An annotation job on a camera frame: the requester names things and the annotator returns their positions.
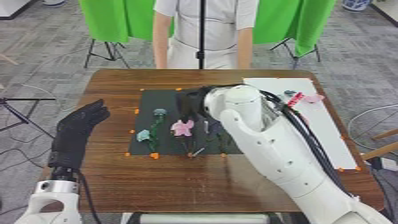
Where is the blue and white vase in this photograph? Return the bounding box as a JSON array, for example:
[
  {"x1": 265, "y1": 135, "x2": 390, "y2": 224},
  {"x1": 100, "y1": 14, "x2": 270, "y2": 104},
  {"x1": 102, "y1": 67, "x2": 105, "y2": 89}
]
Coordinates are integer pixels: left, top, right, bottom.
[
  {"x1": 41, "y1": 0, "x2": 70, "y2": 8},
  {"x1": 342, "y1": 0, "x2": 374, "y2": 14}
]

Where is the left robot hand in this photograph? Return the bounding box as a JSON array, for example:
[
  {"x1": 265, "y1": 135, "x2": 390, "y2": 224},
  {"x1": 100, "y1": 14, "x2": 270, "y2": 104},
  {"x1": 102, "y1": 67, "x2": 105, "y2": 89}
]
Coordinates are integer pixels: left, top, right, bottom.
[{"x1": 48, "y1": 98, "x2": 112, "y2": 169}]

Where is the black tripod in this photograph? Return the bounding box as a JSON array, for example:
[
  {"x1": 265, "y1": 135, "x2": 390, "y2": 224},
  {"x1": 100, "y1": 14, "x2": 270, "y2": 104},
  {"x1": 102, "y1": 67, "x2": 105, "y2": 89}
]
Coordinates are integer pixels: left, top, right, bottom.
[
  {"x1": 269, "y1": 36, "x2": 322, "y2": 70},
  {"x1": 0, "y1": 96, "x2": 59, "y2": 140},
  {"x1": 82, "y1": 38, "x2": 132, "y2": 70}
]

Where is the pale grey bar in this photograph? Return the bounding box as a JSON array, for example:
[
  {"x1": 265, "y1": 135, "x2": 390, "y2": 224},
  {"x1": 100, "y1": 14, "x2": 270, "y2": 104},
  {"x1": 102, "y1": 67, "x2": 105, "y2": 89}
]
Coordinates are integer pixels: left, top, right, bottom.
[{"x1": 121, "y1": 212, "x2": 285, "y2": 224}]

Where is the white sheet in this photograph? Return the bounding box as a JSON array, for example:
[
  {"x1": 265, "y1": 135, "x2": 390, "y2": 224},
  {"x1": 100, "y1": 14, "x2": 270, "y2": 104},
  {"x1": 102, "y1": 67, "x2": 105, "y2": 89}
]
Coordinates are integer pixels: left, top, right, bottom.
[{"x1": 242, "y1": 77, "x2": 361, "y2": 170}]

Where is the dark mat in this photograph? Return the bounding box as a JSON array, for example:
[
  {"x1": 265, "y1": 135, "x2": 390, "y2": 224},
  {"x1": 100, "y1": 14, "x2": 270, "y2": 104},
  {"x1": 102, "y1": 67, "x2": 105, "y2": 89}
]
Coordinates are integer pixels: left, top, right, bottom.
[{"x1": 128, "y1": 89, "x2": 246, "y2": 157}]

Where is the green sprig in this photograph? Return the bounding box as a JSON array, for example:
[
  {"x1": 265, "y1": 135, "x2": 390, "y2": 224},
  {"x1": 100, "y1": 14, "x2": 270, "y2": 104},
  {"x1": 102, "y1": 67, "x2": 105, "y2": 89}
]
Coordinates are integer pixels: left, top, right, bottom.
[{"x1": 208, "y1": 123, "x2": 235, "y2": 155}]

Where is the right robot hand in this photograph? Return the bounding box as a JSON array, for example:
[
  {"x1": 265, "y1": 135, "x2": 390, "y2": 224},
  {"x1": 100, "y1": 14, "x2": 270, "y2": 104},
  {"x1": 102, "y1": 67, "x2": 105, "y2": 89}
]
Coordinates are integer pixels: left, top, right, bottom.
[{"x1": 175, "y1": 85, "x2": 217, "y2": 124}]

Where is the black stand pole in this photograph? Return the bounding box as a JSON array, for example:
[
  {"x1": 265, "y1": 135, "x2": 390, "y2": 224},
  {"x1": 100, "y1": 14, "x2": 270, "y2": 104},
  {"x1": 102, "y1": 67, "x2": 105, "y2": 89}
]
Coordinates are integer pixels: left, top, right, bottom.
[{"x1": 196, "y1": 0, "x2": 208, "y2": 70}]

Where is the person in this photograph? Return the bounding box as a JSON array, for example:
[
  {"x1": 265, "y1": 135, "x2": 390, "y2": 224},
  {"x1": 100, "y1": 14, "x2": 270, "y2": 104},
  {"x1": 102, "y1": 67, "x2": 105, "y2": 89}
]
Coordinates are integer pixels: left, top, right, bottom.
[{"x1": 151, "y1": 0, "x2": 262, "y2": 70}]

